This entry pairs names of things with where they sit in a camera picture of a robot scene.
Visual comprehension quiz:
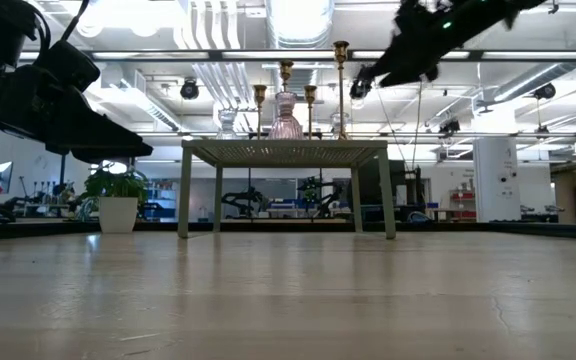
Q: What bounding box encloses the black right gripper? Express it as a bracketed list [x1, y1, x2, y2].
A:
[375, 0, 462, 88]

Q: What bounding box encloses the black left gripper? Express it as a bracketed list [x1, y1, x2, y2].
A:
[0, 64, 154, 164]

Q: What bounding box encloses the tall gold candlestick holder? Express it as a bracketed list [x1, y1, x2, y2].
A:
[332, 40, 351, 140]

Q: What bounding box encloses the clear glass candle holder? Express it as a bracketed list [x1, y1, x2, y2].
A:
[216, 108, 240, 140]
[331, 112, 351, 140]

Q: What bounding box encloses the medium gold candlestick holder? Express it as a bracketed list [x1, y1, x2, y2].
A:
[278, 59, 294, 101]

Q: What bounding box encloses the pink ribbed glass candle holder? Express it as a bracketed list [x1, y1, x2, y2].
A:
[267, 91, 305, 140]

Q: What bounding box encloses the short gold candlestick holder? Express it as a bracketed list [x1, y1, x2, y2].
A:
[253, 84, 268, 140]
[303, 84, 318, 140]

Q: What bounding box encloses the green plant in white pot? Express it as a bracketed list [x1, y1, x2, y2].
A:
[81, 167, 150, 235]

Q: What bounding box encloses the small grey monitor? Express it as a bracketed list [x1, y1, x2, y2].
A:
[0, 160, 15, 195]

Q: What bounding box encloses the dark cabinet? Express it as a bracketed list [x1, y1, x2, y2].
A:
[357, 159, 422, 224]

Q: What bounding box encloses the red storage shelf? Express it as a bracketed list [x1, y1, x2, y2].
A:
[448, 187, 473, 221]

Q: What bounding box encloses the white column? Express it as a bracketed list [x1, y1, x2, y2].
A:
[472, 137, 520, 224]

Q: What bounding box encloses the pale green perforated metal shelf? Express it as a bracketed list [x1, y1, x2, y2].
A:
[177, 138, 398, 240]

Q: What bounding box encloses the black ceiling-mounted camera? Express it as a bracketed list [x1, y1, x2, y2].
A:
[533, 82, 557, 101]
[437, 118, 462, 139]
[179, 78, 201, 101]
[349, 74, 375, 100]

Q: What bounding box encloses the black overhead frame bar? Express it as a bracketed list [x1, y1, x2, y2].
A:
[17, 48, 576, 63]

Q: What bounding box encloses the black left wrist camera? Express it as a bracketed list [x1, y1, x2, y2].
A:
[37, 39, 102, 94]

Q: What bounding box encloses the silver ventilation duct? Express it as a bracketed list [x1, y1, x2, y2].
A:
[265, 0, 337, 49]

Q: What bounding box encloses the black table edge rail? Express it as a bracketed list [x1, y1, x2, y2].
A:
[0, 218, 576, 242]

